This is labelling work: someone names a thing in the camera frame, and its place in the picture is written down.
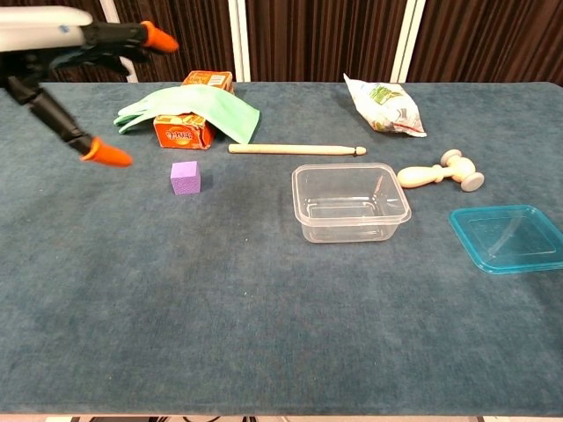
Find wooden drumstick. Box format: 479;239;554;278
227;143;368;157

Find clear plastic container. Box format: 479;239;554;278
291;162;413;244

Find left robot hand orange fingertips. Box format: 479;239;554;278
0;4;180;169

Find teal table cloth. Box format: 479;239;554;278
0;81;563;417

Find purple foam cube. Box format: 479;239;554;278
170;160;202;196

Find white partition post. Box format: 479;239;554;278
389;0;428;84
99;0;140;84
226;0;252;83

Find orange carton box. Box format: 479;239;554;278
152;69;234;151

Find white snack bag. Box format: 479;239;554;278
342;73;428;139

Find green rubber glove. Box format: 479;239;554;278
113;84;261;145

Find small wooden mallet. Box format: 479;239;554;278
396;149;486;193

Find blue translucent plastic lid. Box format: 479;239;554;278
448;204;563;275

